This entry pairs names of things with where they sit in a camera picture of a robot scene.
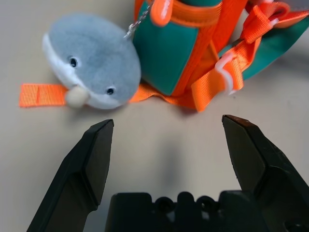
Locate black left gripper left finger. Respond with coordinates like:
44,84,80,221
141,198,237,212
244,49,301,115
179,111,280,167
26,118,114,232

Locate grey white plush seal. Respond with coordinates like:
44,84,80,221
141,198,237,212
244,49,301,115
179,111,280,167
42,13,142,111

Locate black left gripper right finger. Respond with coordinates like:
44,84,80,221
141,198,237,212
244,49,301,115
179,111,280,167
221,115,309,232

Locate orange teal backpack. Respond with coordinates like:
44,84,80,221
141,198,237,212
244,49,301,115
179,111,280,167
18,0,309,113

